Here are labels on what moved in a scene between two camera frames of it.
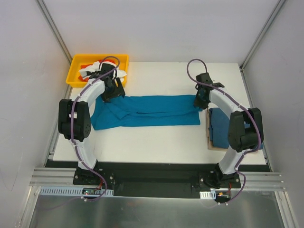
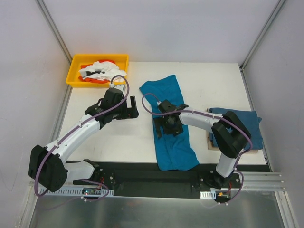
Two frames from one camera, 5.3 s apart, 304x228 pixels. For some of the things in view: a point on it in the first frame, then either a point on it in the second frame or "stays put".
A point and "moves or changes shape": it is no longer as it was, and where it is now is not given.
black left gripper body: (113, 94) -> (127, 110)
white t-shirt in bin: (119, 74) stays put
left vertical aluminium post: (54, 29) stays put
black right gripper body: (200, 100) -> (166, 127)
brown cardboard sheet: (210, 145) stays put
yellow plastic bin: (78, 60) stays put
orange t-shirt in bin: (106, 60) stays put
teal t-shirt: (150, 110) moves or changes shape
